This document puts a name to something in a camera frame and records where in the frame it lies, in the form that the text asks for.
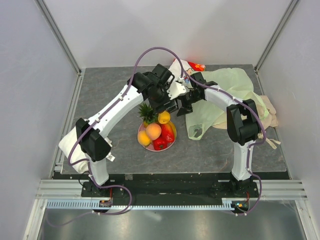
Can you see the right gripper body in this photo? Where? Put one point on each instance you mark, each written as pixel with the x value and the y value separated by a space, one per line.
pixel 189 98

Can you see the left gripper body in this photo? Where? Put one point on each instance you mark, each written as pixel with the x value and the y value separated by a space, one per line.
pixel 161 98

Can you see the small yellow fake fruit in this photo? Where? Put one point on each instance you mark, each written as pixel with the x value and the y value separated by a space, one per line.
pixel 164 117

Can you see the fake pineapple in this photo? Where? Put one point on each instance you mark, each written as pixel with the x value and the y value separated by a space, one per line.
pixel 147 114

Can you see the green avocado print plastic bag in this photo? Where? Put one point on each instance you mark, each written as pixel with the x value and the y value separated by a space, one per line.
pixel 232 83

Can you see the fake red orange mango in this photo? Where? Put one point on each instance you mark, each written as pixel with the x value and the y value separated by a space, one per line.
pixel 167 132

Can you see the fake peach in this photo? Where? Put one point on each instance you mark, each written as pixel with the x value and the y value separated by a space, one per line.
pixel 153 131

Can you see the fake red bell pepper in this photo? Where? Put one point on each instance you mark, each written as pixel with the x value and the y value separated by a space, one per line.
pixel 160 144

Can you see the fake yellow pear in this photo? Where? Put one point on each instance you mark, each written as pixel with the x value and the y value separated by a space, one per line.
pixel 143 138

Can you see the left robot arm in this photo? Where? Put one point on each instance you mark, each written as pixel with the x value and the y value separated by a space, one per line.
pixel 92 133

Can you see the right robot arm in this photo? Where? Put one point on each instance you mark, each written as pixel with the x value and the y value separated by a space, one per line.
pixel 242 123

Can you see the white red cartoon bag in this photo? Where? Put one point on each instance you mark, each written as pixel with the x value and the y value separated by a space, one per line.
pixel 189 67

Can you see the pink plate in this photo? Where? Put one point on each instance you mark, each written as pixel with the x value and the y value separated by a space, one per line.
pixel 150 147

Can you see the beige crumpled cloth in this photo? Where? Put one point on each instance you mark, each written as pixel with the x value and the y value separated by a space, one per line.
pixel 266 113

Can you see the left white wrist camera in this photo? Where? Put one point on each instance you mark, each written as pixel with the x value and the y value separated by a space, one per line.
pixel 176 89

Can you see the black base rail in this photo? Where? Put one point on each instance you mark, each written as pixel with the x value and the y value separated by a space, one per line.
pixel 221 185

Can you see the slotted cable duct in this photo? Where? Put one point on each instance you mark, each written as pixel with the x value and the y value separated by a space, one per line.
pixel 89 204

